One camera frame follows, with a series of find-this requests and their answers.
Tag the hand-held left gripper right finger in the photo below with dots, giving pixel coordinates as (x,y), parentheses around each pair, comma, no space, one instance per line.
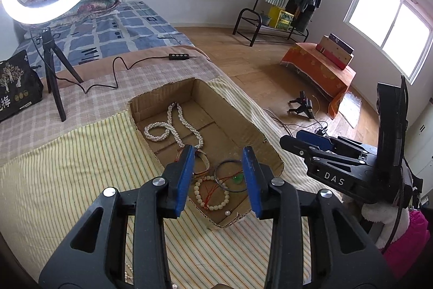
(252,180)

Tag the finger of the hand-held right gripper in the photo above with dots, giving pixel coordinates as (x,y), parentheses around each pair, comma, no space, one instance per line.
(314,140)
(297,145)

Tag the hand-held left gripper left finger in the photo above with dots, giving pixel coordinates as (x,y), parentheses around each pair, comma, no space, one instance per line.
(184,180)

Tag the thin black bangle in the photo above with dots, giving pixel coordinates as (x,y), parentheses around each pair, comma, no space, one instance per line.
(223,165)

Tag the white cabinet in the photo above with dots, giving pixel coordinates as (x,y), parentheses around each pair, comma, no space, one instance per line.
(423,136)

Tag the small black floor stand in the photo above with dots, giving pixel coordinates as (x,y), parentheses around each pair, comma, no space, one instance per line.
(302,106)

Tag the clear plastic sheet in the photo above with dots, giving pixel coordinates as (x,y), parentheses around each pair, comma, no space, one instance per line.
(351,109)

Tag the orange cloth covered table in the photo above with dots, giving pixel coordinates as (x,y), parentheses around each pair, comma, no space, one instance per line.
(318,79)

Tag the tan cardboard gift box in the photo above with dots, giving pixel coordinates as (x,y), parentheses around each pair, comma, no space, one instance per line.
(330,53)

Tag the dark purple flat box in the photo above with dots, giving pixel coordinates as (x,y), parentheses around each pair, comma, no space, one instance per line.
(341,43)

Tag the pink garment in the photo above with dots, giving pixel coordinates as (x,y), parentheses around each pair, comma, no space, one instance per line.
(414,241)

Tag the tan cloth piece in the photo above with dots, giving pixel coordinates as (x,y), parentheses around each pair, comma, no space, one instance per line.
(223,286)

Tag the pink plaid blanket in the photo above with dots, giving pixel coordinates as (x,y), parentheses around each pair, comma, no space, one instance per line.
(101,106)

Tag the window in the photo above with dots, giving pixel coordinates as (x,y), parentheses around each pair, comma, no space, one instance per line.
(389,21)

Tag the black inline remote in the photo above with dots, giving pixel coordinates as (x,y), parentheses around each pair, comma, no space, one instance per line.
(178,56)

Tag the yellow box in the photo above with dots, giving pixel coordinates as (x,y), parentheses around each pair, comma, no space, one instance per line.
(280,17)

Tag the small green pot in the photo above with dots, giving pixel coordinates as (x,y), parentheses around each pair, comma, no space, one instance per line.
(264,19)

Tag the blue patterned bed sheet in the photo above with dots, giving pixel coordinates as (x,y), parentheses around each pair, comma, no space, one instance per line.
(135,28)

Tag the black tripod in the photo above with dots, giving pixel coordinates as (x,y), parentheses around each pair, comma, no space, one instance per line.
(54,72)

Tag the black printed snack bag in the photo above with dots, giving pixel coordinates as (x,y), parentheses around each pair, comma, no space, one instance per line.
(17,86)

